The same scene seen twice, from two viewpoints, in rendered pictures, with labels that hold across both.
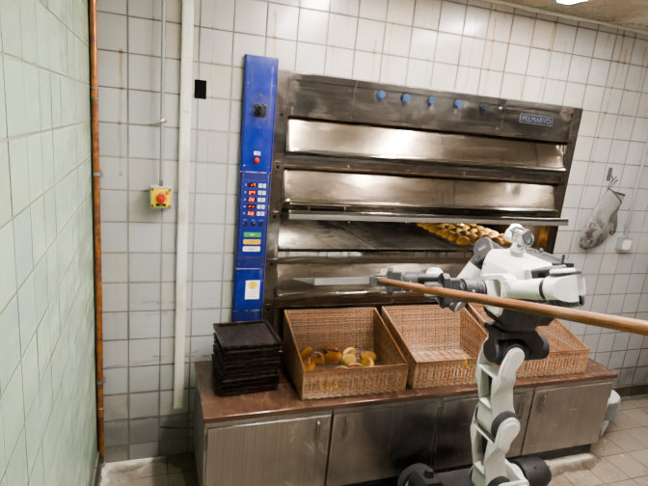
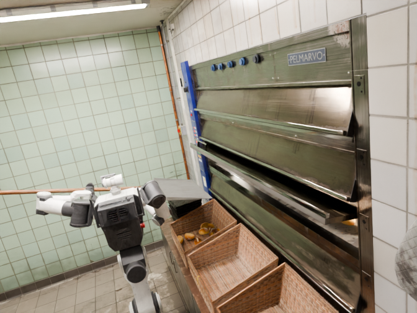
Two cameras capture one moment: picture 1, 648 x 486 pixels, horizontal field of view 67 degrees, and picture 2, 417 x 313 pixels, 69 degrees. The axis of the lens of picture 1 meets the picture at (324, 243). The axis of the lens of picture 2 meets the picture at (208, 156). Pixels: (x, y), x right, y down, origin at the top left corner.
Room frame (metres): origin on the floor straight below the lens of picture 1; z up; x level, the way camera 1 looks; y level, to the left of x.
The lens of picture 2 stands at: (2.67, -2.53, 2.01)
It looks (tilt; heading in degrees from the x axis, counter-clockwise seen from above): 15 degrees down; 92
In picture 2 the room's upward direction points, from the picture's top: 10 degrees counter-clockwise
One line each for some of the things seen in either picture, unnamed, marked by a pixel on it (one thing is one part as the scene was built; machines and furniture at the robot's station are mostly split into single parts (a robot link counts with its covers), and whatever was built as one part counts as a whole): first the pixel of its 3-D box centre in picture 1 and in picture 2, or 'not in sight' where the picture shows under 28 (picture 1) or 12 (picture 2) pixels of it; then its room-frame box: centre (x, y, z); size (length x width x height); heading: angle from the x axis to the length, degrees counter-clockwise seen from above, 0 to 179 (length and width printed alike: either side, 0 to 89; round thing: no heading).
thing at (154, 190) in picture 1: (160, 196); (182, 130); (2.31, 0.79, 1.46); 0.10 x 0.07 x 0.10; 110
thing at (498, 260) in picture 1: (523, 285); (121, 217); (2.02, -0.87, 1.27); 0.34 x 0.30 x 0.36; 16
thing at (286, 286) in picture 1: (420, 277); (257, 214); (2.86, -0.60, 1.02); 1.79 x 0.11 x 0.19; 110
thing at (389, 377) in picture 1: (341, 348); (201, 230); (2.41, -0.15, 0.72); 0.56 x 0.49 x 0.28; 109
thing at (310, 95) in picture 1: (442, 111); (241, 70); (2.88, -0.59, 1.99); 1.80 x 0.08 x 0.21; 110
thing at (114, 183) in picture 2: (518, 239); (114, 182); (2.01, -0.80, 1.47); 0.10 x 0.07 x 0.09; 16
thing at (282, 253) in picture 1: (421, 254); (257, 194); (2.88, -0.59, 1.16); 1.80 x 0.06 x 0.04; 110
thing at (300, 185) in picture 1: (433, 192); (247, 142); (2.86, -0.60, 1.54); 1.79 x 0.11 x 0.19; 110
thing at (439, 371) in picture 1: (439, 341); (229, 266); (2.61, -0.71, 0.72); 0.56 x 0.49 x 0.28; 109
